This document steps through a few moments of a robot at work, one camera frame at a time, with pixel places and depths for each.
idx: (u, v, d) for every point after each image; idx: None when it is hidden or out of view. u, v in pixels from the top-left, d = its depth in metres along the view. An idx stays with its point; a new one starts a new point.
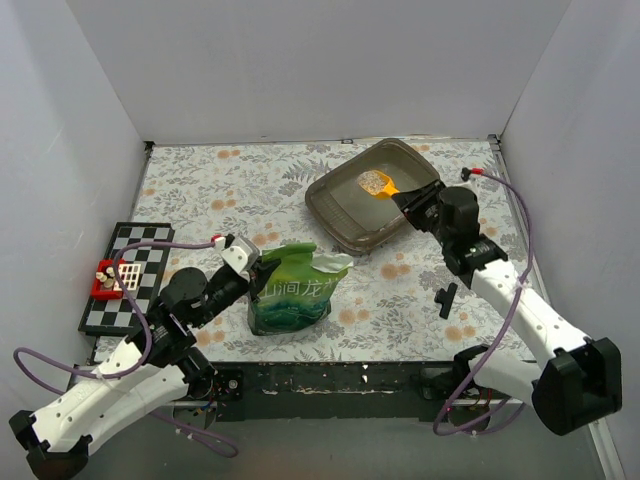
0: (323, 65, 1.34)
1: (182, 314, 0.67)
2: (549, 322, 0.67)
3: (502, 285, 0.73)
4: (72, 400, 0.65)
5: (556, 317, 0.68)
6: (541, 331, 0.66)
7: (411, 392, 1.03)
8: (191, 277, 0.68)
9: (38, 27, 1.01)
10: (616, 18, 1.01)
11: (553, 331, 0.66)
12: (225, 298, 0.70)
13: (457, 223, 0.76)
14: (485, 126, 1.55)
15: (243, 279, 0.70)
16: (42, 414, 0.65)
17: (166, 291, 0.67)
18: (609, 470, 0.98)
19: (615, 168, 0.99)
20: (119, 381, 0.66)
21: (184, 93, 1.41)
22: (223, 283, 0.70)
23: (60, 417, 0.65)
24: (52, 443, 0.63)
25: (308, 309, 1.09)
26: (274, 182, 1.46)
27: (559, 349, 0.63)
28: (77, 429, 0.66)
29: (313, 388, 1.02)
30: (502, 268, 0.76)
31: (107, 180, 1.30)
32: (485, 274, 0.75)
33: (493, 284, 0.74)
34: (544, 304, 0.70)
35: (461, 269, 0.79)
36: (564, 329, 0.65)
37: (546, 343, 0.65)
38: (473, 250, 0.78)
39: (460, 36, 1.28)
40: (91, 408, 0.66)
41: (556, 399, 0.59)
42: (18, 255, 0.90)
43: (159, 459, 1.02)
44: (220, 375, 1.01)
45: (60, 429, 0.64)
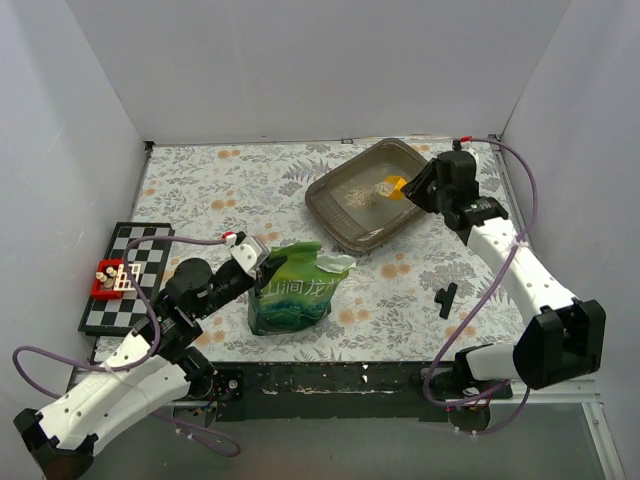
0: (323, 65, 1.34)
1: (189, 306, 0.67)
2: (539, 280, 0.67)
3: (498, 242, 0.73)
4: (81, 395, 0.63)
5: (548, 276, 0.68)
6: (531, 288, 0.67)
7: (411, 392, 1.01)
8: (196, 268, 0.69)
9: (38, 27, 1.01)
10: (616, 19, 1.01)
11: (543, 289, 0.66)
12: (228, 292, 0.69)
13: (455, 178, 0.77)
14: (485, 126, 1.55)
15: (248, 276, 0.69)
16: (49, 412, 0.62)
17: (172, 282, 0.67)
18: (609, 470, 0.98)
19: (615, 169, 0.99)
20: (128, 374, 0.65)
21: (184, 93, 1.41)
22: (227, 278, 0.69)
23: (69, 413, 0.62)
24: (61, 439, 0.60)
25: (310, 309, 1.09)
26: (274, 182, 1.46)
27: (545, 306, 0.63)
28: (85, 425, 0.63)
29: (314, 388, 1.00)
30: (501, 226, 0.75)
31: (107, 180, 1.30)
32: (483, 230, 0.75)
33: (489, 240, 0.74)
34: (537, 264, 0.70)
35: (461, 224, 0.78)
36: (554, 288, 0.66)
37: (533, 300, 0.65)
38: (474, 207, 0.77)
39: (460, 36, 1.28)
40: (101, 403, 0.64)
41: (537, 354, 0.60)
42: (18, 255, 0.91)
43: (159, 459, 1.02)
44: (220, 376, 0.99)
45: (69, 425, 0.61)
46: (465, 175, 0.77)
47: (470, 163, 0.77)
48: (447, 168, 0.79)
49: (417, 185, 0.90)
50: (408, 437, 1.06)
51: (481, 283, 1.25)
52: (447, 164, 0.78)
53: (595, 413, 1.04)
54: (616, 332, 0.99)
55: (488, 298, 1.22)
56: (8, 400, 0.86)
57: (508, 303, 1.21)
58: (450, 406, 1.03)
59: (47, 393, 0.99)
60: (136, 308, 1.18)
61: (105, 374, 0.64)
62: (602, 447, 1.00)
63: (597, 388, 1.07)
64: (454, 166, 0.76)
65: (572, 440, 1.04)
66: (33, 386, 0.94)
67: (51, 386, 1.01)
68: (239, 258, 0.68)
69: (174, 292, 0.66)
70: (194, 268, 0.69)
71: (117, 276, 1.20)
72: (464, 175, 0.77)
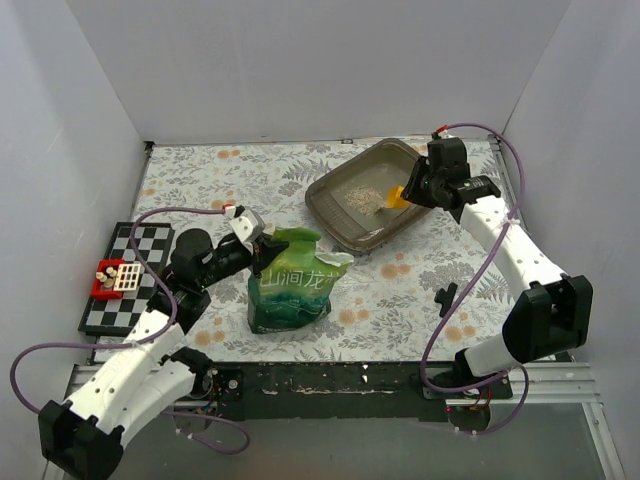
0: (323, 65, 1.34)
1: (194, 272, 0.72)
2: (529, 257, 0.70)
3: (489, 220, 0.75)
4: (109, 373, 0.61)
5: (538, 254, 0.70)
6: (521, 265, 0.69)
7: (411, 393, 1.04)
8: (195, 236, 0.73)
9: (38, 26, 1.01)
10: (616, 18, 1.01)
11: (533, 265, 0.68)
12: (228, 267, 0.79)
13: (444, 157, 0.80)
14: (485, 126, 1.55)
15: (248, 251, 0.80)
16: (77, 397, 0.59)
17: (176, 254, 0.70)
18: (609, 469, 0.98)
19: (616, 168, 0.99)
20: (153, 346, 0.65)
21: (184, 93, 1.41)
22: (227, 253, 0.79)
23: (101, 392, 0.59)
24: (99, 417, 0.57)
25: (309, 303, 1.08)
26: (274, 182, 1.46)
27: (534, 281, 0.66)
28: (117, 406, 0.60)
29: (313, 388, 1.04)
30: (492, 205, 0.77)
31: (107, 180, 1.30)
32: (475, 208, 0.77)
33: (481, 218, 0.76)
34: (526, 240, 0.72)
35: (454, 203, 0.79)
36: (543, 265, 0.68)
37: (523, 276, 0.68)
38: (467, 185, 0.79)
39: (460, 35, 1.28)
40: (130, 379, 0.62)
41: (524, 328, 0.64)
42: (18, 255, 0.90)
43: (159, 460, 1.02)
44: (219, 376, 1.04)
45: (105, 402, 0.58)
46: (454, 155, 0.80)
47: (458, 144, 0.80)
48: (436, 152, 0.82)
49: (411, 186, 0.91)
50: (408, 436, 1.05)
51: (481, 283, 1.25)
52: (434, 147, 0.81)
53: (595, 413, 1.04)
54: (616, 332, 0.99)
55: (488, 298, 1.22)
56: (8, 400, 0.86)
57: (509, 303, 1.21)
58: (450, 406, 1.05)
59: (47, 393, 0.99)
60: (136, 308, 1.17)
61: (129, 349, 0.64)
62: (603, 447, 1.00)
63: (597, 388, 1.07)
64: (443, 147, 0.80)
65: (573, 440, 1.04)
66: (34, 386, 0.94)
67: (51, 386, 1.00)
68: (237, 230, 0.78)
69: (182, 263, 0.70)
70: (191, 238, 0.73)
71: (117, 276, 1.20)
72: (452, 155, 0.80)
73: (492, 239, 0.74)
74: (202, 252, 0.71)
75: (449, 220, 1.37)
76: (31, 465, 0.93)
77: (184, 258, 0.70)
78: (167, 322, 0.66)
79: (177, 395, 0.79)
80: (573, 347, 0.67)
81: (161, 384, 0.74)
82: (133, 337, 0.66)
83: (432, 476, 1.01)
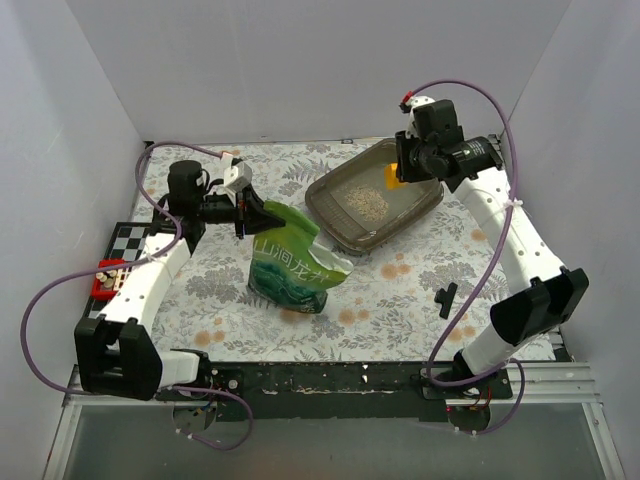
0: (323, 66, 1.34)
1: (190, 190, 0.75)
2: (531, 247, 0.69)
3: (492, 201, 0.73)
4: (133, 285, 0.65)
5: (539, 243, 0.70)
6: (522, 256, 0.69)
7: (411, 391, 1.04)
8: (188, 162, 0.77)
9: (38, 25, 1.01)
10: (615, 19, 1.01)
11: (534, 257, 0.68)
12: (215, 211, 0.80)
13: (435, 124, 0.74)
14: (485, 126, 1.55)
15: (232, 203, 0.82)
16: (110, 309, 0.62)
17: (173, 174, 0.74)
18: (609, 469, 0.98)
19: (616, 169, 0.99)
20: (168, 258, 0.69)
21: (184, 93, 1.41)
22: (216, 201, 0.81)
23: (132, 299, 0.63)
24: (138, 317, 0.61)
25: (291, 287, 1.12)
26: (274, 182, 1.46)
27: (535, 277, 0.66)
28: (148, 313, 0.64)
29: (313, 388, 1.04)
30: (494, 181, 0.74)
31: (107, 180, 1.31)
32: (478, 185, 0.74)
33: (482, 198, 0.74)
34: (528, 225, 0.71)
35: (451, 170, 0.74)
36: (544, 257, 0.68)
37: (524, 270, 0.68)
38: (467, 152, 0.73)
39: (459, 36, 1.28)
40: (155, 289, 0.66)
41: (517, 316, 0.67)
42: (18, 255, 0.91)
43: (159, 460, 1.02)
44: (220, 375, 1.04)
45: (139, 307, 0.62)
46: (446, 117, 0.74)
47: (448, 106, 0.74)
48: (423, 118, 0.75)
49: (401, 163, 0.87)
50: (408, 436, 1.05)
51: (481, 283, 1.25)
52: (422, 113, 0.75)
53: (595, 413, 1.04)
54: (616, 331, 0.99)
55: (488, 298, 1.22)
56: (9, 399, 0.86)
57: None
58: (449, 406, 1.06)
59: (48, 392, 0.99)
60: None
61: (146, 264, 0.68)
62: (603, 446, 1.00)
63: (597, 388, 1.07)
64: (431, 112, 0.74)
65: (573, 440, 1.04)
66: (34, 385, 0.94)
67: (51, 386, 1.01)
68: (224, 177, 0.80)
69: (178, 180, 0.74)
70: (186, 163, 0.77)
71: (117, 276, 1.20)
72: (444, 118, 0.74)
73: (495, 221, 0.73)
74: (197, 173, 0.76)
75: (449, 220, 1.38)
76: (31, 465, 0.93)
77: (181, 178, 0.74)
78: (174, 238, 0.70)
79: (182, 370, 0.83)
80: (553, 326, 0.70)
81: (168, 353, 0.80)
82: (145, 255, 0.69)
83: (432, 475, 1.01)
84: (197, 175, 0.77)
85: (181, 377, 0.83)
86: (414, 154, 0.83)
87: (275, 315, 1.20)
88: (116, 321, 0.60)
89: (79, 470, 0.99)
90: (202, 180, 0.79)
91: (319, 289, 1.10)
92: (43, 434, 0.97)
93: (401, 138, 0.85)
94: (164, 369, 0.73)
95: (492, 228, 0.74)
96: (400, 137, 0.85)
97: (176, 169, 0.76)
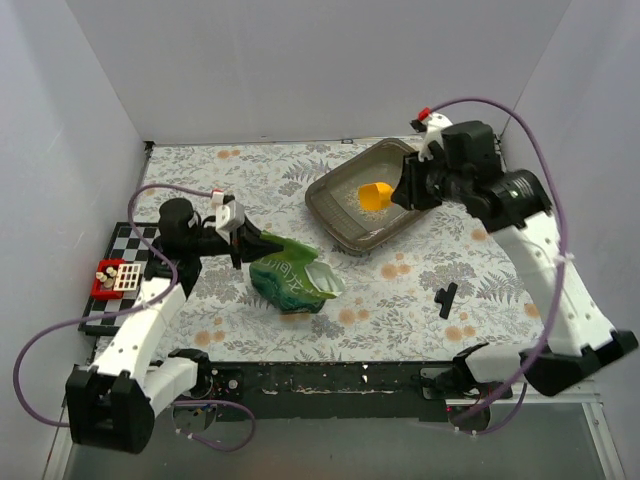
0: (323, 66, 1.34)
1: (181, 234, 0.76)
2: (580, 309, 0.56)
3: (540, 253, 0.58)
4: (127, 335, 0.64)
5: (589, 301, 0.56)
6: (573, 321, 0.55)
7: (411, 392, 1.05)
8: (178, 204, 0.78)
9: (38, 25, 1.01)
10: (616, 19, 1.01)
11: (586, 322, 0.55)
12: (210, 246, 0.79)
13: (470, 151, 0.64)
14: (486, 126, 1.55)
15: (225, 240, 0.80)
16: (102, 361, 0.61)
17: (163, 219, 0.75)
18: (609, 469, 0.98)
19: (616, 169, 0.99)
20: (163, 305, 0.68)
21: (184, 93, 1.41)
22: (210, 234, 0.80)
23: (125, 351, 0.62)
24: (130, 371, 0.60)
25: (282, 300, 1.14)
26: (274, 182, 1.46)
27: (587, 347, 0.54)
28: (141, 363, 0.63)
29: (313, 388, 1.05)
30: (544, 229, 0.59)
31: (107, 180, 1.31)
32: (524, 234, 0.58)
33: (529, 250, 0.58)
34: (576, 280, 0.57)
35: (491, 209, 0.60)
36: (596, 321, 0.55)
37: (575, 338, 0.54)
38: (513, 192, 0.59)
39: (460, 35, 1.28)
40: (149, 338, 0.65)
41: (556, 379, 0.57)
42: (18, 255, 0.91)
43: (159, 460, 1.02)
44: (220, 375, 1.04)
45: (132, 359, 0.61)
46: (482, 146, 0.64)
47: (486, 133, 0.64)
48: (455, 145, 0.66)
49: (414, 191, 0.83)
50: (409, 436, 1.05)
51: (481, 283, 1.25)
52: (456, 139, 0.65)
53: (594, 412, 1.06)
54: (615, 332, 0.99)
55: (488, 298, 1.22)
56: (9, 400, 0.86)
57: (509, 303, 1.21)
58: (449, 406, 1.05)
59: (48, 393, 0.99)
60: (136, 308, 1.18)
61: (141, 311, 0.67)
62: (603, 447, 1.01)
63: (597, 388, 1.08)
64: (468, 139, 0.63)
65: (573, 440, 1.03)
66: (34, 386, 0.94)
67: (51, 386, 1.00)
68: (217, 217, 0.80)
69: (167, 225, 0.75)
70: (175, 205, 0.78)
71: (117, 276, 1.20)
72: (480, 147, 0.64)
73: (540, 278, 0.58)
74: (187, 215, 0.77)
75: (449, 220, 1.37)
76: (31, 466, 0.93)
77: (171, 222, 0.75)
78: (170, 283, 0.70)
79: (182, 386, 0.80)
80: None
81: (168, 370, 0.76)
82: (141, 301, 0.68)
83: (432, 475, 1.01)
84: (188, 217, 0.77)
85: (182, 390, 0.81)
86: (429, 179, 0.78)
87: (275, 316, 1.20)
88: (109, 374, 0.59)
89: (79, 471, 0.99)
90: (194, 221, 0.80)
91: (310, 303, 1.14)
92: (44, 435, 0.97)
93: (412, 165, 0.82)
94: (160, 406, 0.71)
95: (535, 283, 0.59)
96: (413, 163, 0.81)
97: (166, 212, 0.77)
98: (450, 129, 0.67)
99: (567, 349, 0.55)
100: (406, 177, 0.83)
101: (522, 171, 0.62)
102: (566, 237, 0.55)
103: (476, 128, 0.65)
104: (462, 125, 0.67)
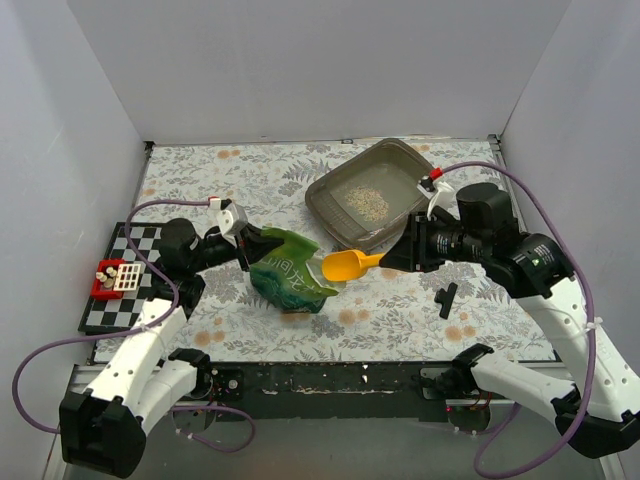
0: (323, 66, 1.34)
1: (184, 260, 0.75)
2: (617, 375, 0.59)
3: (569, 321, 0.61)
4: (124, 359, 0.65)
5: (623, 367, 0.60)
6: (609, 386, 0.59)
7: (411, 392, 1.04)
8: (179, 225, 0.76)
9: (38, 26, 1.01)
10: (615, 20, 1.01)
11: (622, 386, 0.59)
12: (215, 256, 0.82)
13: (493, 220, 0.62)
14: (486, 126, 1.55)
15: (232, 243, 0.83)
16: (97, 384, 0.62)
17: (164, 244, 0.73)
18: (609, 470, 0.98)
19: (617, 169, 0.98)
20: (162, 328, 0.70)
21: (184, 93, 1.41)
22: (214, 244, 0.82)
23: (120, 375, 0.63)
24: (123, 397, 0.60)
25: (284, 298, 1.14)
26: (274, 182, 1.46)
27: (627, 412, 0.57)
28: (136, 388, 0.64)
29: (313, 388, 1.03)
30: (570, 296, 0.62)
31: (107, 181, 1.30)
32: (552, 303, 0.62)
33: (559, 317, 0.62)
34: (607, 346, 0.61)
35: (518, 278, 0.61)
36: (632, 384, 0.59)
37: (614, 404, 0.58)
38: (536, 261, 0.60)
39: (460, 35, 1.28)
40: (145, 361, 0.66)
41: (599, 443, 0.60)
42: (18, 255, 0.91)
43: (159, 460, 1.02)
44: (220, 375, 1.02)
45: (127, 384, 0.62)
46: (502, 212, 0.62)
47: (504, 200, 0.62)
48: (472, 211, 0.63)
49: (419, 249, 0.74)
50: (408, 436, 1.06)
51: (481, 283, 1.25)
52: (477, 207, 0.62)
53: None
54: (612, 333, 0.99)
55: (488, 298, 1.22)
56: (8, 400, 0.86)
57: (509, 303, 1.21)
58: (449, 406, 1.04)
59: (47, 393, 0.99)
60: (136, 308, 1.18)
61: (140, 334, 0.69)
62: None
63: None
64: (488, 207, 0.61)
65: None
66: (34, 386, 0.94)
67: (51, 387, 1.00)
68: (219, 222, 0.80)
69: (170, 251, 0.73)
70: (175, 228, 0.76)
71: (117, 276, 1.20)
72: (501, 214, 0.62)
73: (572, 344, 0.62)
74: (189, 239, 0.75)
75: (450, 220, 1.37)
76: (30, 466, 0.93)
77: (173, 248, 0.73)
78: (170, 305, 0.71)
79: (181, 393, 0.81)
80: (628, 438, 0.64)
81: (167, 378, 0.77)
82: (140, 323, 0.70)
83: (431, 475, 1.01)
84: (189, 240, 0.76)
85: (182, 393, 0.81)
86: (442, 239, 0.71)
87: (275, 316, 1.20)
88: (101, 398, 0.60)
89: (79, 472, 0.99)
90: (196, 242, 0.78)
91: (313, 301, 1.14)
92: (43, 436, 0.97)
93: (422, 223, 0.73)
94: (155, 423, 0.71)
95: (566, 347, 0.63)
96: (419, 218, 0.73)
97: (167, 235, 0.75)
98: (467, 193, 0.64)
99: (607, 414, 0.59)
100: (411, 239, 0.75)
101: (538, 234, 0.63)
102: (593, 303, 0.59)
103: (491, 192, 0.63)
104: (478, 189, 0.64)
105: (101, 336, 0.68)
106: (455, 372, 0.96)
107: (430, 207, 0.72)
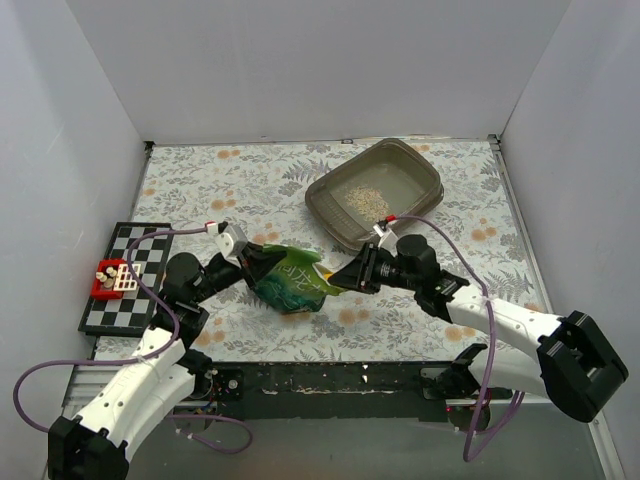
0: (323, 67, 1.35)
1: (187, 296, 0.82)
2: (523, 319, 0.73)
3: (474, 304, 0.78)
4: (117, 388, 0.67)
5: (529, 312, 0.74)
6: (521, 328, 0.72)
7: (410, 392, 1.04)
8: (185, 262, 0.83)
9: (38, 27, 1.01)
10: (615, 20, 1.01)
11: (530, 322, 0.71)
12: (221, 280, 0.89)
13: (421, 270, 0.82)
14: (486, 126, 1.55)
15: (236, 265, 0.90)
16: (87, 412, 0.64)
17: (169, 283, 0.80)
18: (609, 470, 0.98)
19: (617, 169, 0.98)
20: (158, 360, 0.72)
21: (184, 92, 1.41)
22: (219, 269, 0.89)
23: (109, 406, 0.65)
24: (109, 429, 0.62)
25: (288, 298, 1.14)
26: (274, 182, 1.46)
27: (542, 336, 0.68)
28: (124, 419, 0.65)
29: (313, 388, 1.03)
30: (468, 292, 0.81)
31: (107, 180, 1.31)
32: (456, 301, 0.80)
33: (465, 307, 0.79)
34: (511, 306, 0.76)
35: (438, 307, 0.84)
36: (539, 319, 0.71)
37: (530, 336, 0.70)
38: (441, 290, 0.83)
39: (460, 35, 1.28)
40: (137, 393, 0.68)
41: (564, 387, 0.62)
42: (18, 255, 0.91)
43: (159, 460, 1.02)
44: (220, 376, 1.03)
45: (114, 415, 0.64)
46: (429, 261, 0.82)
47: (431, 253, 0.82)
48: (409, 260, 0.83)
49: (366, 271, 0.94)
50: (408, 436, 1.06)
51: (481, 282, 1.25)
52: (410, 257, 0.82)
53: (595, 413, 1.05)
54: (611, 333, 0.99)
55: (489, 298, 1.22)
56: (9, 399, 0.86)
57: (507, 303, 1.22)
58: (449, 406, 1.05)
59: (48, 393, 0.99)
60: (136, 308, 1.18)
61: (136, 364, 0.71)
62: (603, 446, 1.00)
63: None
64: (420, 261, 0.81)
65: (572, 440, 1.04)
66: (36, 386, 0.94)
67: (52, 387, 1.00)
68: (220, 245, 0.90)
69: (174, 289, 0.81)
70: (181, 264, 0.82)
71: (116, 276, 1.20)
72: (428, 264, 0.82)
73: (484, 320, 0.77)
74: (192, 277, 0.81)
75: (449, 220, 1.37)
76: (32, 466, 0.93)
77: (176, 285, 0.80)
78: (169, 338, 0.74)
79: (178, 398, 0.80)
80: (621, 381, 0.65)
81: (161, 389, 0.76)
82: (138, 353, 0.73)
83: (432, 476, 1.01)
84: (193, 276, 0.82)
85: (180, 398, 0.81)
86: (387, 268, 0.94)
87: (275, 316, 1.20)
88: (89, 428, 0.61)
89: None
90: (200, 278, 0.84)
91: (315, 299, 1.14)
92: (44, 436, 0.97)
93: (373, 251, 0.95)
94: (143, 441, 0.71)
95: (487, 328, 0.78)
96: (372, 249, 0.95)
97: (172, 273, 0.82)
98: (402, 246, 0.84)
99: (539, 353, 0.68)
100: (362, 262, 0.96)
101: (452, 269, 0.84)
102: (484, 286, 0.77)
103: (420, 245, 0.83)
104: (412, 240, 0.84)
105: (99, 361, 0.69)
106: (455, 375, 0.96)
107: (382, 242, 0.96)
